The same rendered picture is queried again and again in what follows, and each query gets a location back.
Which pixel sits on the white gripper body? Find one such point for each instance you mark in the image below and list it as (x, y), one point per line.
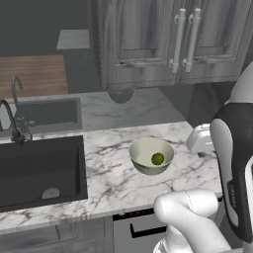
(199, 139)

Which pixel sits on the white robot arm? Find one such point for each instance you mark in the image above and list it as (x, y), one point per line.
(192, 212)

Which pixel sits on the green lime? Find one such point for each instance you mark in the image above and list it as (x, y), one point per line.
(157, 159)

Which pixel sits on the pale green bowl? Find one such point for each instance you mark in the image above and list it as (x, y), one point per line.
(144, 152)

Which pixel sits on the grey wooden cupboard door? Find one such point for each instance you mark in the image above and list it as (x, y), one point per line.
(220, 33)
(138, 36)

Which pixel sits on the grey dishwasher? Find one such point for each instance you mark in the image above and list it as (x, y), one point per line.
(145, 243)

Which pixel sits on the black sink basin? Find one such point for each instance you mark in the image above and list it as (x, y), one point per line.
(39, 168)

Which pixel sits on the grey wooden base cupboard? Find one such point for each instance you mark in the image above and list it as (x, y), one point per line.
(49, 237)

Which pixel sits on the black curved tap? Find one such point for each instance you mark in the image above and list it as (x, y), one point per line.
(16, 133)

